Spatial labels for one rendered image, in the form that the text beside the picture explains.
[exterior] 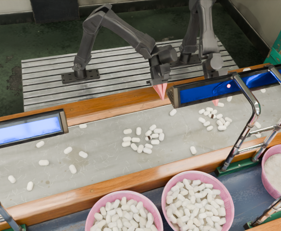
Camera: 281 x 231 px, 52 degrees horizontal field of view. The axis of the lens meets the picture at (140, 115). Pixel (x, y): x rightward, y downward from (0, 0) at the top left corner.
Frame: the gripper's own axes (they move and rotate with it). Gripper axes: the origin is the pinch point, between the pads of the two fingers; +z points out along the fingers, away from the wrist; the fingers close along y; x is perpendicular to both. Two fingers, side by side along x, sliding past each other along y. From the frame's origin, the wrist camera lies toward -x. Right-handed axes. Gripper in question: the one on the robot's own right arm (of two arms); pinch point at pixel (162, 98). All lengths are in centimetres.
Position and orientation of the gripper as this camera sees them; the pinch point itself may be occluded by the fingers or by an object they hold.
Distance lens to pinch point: 131.0
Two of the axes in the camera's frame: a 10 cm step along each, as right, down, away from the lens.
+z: 2.0, 9.8, 0.9
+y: 9.4, -2.2, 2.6
